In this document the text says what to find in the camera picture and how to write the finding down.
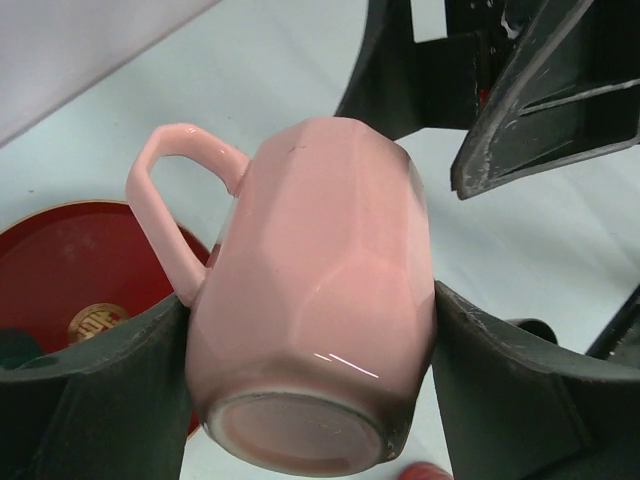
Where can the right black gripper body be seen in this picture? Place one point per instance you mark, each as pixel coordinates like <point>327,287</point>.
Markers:
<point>400,85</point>

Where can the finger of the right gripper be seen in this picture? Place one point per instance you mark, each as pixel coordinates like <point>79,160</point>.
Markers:
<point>569,93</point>

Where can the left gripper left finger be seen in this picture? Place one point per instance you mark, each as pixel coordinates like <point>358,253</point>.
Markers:
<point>111,407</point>

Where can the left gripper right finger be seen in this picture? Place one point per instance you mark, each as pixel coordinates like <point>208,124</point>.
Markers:
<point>515,406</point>

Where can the red mug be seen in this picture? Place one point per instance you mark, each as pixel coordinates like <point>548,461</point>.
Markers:
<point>424,471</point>

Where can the dark green mug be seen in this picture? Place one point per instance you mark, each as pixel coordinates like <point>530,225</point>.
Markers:
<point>18,347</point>

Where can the light pink tall mug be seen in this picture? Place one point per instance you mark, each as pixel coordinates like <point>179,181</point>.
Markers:
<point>312,327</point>

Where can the brown speckled mug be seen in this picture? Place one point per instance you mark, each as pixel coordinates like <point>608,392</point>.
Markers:
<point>535,327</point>

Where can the red round tray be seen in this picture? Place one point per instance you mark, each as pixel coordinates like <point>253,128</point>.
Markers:
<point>74,271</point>

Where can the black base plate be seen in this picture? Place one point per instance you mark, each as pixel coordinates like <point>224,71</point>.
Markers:
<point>620,327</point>

